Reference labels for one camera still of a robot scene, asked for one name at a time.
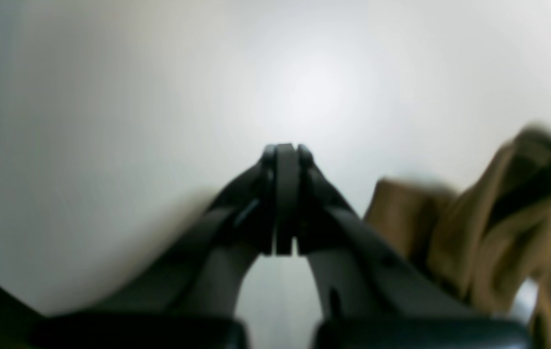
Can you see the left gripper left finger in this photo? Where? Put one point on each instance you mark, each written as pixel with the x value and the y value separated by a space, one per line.
pixel 187 298

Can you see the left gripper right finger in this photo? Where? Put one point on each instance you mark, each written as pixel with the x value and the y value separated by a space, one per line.
pixel 370 296

